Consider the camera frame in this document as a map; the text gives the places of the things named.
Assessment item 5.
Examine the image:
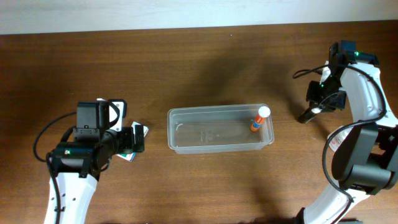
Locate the clear plastic container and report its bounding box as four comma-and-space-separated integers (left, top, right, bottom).
167, 104, 274, 154

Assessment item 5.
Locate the clear sanitizer bottle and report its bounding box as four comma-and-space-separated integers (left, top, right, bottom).
328, 128, 352, 152

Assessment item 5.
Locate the left black cable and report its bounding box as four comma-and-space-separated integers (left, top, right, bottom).
32, 110, 78, 224

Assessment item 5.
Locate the black cable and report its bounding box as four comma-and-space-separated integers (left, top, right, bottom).
32, 110, 78, 224
292, 63, 388, 224

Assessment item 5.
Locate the black bottle white cap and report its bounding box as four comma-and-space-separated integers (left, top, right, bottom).
297, 108, 322, 124

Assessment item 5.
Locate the orange bottle white cap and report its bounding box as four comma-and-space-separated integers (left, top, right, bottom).
250, 106, 271, 132

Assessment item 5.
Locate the right black cable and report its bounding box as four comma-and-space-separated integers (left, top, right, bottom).
292, 63, 388, 224

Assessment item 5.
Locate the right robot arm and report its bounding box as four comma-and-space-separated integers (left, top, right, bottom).
294, 40, 397, 223

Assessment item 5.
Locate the white green medicine box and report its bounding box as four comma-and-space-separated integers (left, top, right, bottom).
116, 122, 149, 162

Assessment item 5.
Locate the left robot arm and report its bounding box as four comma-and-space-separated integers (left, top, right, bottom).
45, 98, 147, 223

